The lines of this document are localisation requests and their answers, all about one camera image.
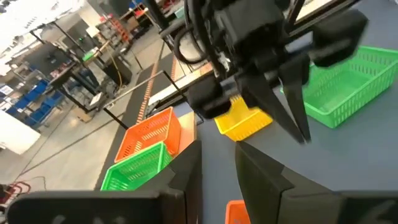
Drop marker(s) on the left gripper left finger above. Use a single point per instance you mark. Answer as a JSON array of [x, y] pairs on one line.
[[186, 174]]

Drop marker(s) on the black aluminium table frame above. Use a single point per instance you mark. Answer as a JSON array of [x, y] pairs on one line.
[[311, 23]]

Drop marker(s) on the black desk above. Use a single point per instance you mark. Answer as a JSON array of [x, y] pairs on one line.
[[46, 59]]

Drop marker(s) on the yellow slotted plastic basket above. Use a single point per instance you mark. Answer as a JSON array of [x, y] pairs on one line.
[[245, 124]]

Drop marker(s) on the orange slotted plastic basket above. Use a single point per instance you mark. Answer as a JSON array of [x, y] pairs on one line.
[[236, 213], [174, 133]]

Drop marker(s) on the thin black tube frame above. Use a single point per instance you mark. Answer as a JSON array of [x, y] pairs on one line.
[[115, 119]]

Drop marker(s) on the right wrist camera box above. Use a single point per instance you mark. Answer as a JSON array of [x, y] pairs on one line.
[[248, 28]]

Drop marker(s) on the low wooden shelf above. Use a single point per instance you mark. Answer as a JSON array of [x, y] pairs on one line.
[[188, 130]]

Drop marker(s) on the green slotted plastic basket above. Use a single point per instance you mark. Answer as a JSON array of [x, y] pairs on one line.
[[342, 90], [133, 171]]

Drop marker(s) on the white table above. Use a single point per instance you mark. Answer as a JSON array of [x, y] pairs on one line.
[[15, 133]]

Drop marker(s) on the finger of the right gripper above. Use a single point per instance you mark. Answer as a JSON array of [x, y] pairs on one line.
[[295, 84], [264, 99]]

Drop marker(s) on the blue storage bin rack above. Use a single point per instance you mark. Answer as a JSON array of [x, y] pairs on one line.
[[40, 113]]

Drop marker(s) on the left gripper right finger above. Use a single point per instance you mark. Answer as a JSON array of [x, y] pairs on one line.
[[258, 180]]

